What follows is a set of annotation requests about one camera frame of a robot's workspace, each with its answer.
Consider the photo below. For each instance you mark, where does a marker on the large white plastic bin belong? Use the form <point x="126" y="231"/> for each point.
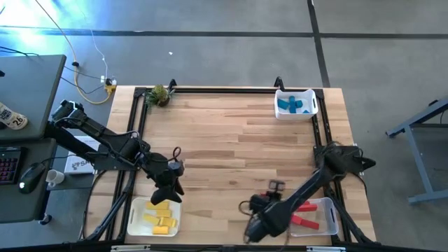
<point x="136" y="224"/>

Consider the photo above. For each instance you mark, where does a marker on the dark grey desk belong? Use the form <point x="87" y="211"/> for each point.
<point x="14" y="206"/>

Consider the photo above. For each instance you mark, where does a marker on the power outlet with plugs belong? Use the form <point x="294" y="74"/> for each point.
<point x="109" y="83"/>

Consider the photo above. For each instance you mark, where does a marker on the clear plastic bin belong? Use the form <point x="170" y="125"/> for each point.
<point x="329" y="213"/>

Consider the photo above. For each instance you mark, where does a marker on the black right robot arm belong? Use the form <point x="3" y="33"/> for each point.
<point x="315" y="182"/>

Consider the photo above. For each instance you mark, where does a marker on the small white plastic bin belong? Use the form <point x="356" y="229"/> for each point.
<point x="285" y="115"/>

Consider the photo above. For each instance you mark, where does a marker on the black computer mouse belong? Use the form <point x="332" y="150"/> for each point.
<point x="31" y="176"/>

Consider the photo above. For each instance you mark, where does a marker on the silver metal bracket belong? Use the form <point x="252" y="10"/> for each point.
<point x="325" y="249"/>
<point x="129" y="248"/>

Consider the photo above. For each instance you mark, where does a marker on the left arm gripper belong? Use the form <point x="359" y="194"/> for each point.
<point x="168" y="173"/>

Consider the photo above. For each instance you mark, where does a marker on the black frame bracket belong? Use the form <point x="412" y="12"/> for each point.
<point x="279" y="83"/>
<point x="171" y="84"/>

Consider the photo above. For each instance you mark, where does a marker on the black caster wheel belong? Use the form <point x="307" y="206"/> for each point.
<point x="45" y="219"/>

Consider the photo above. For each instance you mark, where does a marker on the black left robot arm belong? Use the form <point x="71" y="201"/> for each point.
<point x="105" y="134"/>

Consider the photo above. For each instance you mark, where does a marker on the blue-grey table frame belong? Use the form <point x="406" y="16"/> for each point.
<point x="421" y="168"/>

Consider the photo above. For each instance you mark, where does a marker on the black keyboard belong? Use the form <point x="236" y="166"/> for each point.
<point x="8" y="166"/>

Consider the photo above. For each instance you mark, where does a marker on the small green potted plant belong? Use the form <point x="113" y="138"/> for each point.
<point x="159" y="96"/>

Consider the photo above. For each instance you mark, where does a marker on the white cup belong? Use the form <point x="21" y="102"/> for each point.
<point x="54" y="177"/>

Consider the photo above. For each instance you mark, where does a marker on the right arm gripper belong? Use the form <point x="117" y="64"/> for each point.
<point x="266" y="220"/>

